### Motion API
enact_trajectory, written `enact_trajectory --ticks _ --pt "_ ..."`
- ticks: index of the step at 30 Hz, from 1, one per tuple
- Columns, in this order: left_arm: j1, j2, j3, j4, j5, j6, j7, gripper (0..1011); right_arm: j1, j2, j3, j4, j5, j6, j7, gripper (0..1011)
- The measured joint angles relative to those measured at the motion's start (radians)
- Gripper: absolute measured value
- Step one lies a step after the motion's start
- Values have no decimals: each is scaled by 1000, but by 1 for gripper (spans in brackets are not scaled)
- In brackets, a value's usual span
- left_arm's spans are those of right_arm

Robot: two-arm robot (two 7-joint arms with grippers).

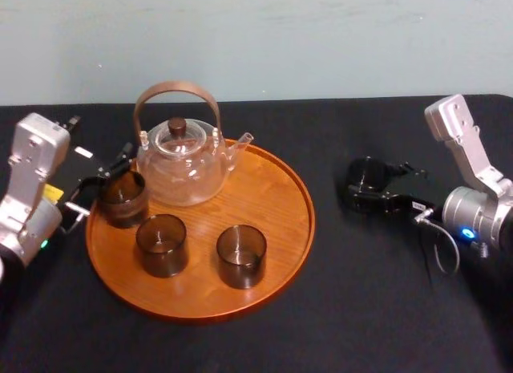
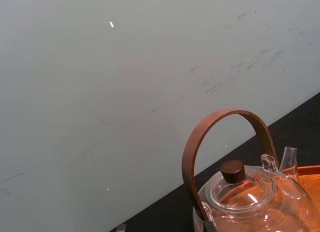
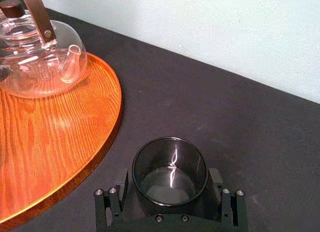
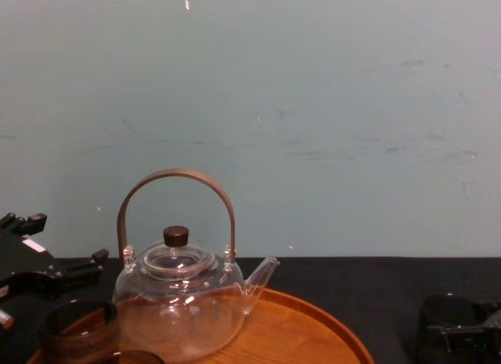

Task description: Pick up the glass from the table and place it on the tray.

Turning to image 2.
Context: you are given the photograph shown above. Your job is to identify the round wooden tray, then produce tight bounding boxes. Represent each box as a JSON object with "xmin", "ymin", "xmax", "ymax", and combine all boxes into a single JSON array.
[{"xmin": 279, "ymin": 165, "xmax": 320, "ymax": 232}]

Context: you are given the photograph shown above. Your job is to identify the black table cloth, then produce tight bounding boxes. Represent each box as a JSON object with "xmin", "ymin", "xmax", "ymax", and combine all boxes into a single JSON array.
[{"xmin": 115, "ymin": 92, "xmax": 320, "ymax": 232}]

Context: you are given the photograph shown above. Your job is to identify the clear glass teapot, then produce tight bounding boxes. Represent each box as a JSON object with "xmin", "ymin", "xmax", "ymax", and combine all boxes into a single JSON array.
[{"xmin": 192, "ymin": 146, "xmax": 318, "ymax": 232}]

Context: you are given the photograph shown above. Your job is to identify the glass lid with wooden knob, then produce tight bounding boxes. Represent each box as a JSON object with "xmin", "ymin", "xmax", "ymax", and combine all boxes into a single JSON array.
[{"xmin": 206, "ymin": 160, "xmax": 276, "ymax": 216}]

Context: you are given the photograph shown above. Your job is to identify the brown wooden teapot handle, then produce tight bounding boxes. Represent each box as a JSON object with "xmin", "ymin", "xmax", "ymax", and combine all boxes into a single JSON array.
[{"xmin": 181, "ymin": 108, "xmax": 280, "ymax": 218}]

